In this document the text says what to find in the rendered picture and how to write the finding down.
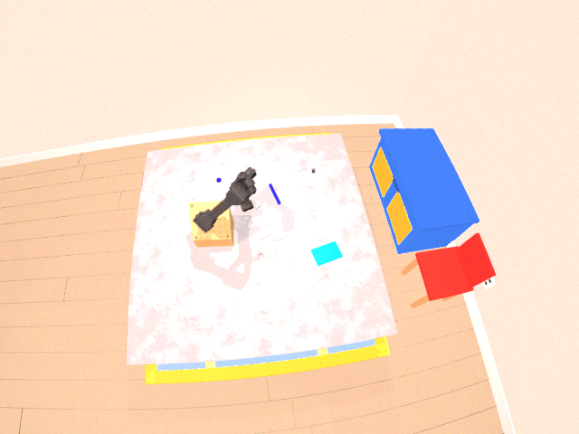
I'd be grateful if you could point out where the cyan flat plate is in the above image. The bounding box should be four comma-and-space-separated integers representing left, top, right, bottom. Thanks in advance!
311, 241, 343, 265

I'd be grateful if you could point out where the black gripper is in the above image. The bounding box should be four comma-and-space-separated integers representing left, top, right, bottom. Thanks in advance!
241, 199, 253, 212

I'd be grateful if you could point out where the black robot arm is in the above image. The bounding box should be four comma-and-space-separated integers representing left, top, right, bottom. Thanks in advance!
193, 167, 257, 233

